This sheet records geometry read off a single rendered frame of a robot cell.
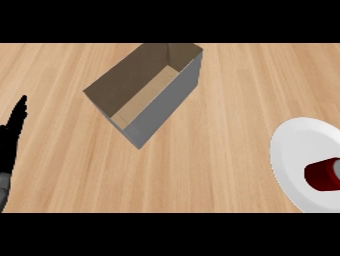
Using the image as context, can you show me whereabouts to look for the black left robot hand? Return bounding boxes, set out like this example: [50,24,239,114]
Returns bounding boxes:
[0,94,29,182]

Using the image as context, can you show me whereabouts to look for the brown cardboard box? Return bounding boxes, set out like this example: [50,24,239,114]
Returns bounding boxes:
[81,43,205,150]

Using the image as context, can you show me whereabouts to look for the white plate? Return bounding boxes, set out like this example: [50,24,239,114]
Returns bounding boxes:
[268,116,340,214]

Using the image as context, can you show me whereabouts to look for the red and yellow can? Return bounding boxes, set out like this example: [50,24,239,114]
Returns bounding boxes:
[302,154,340,201]

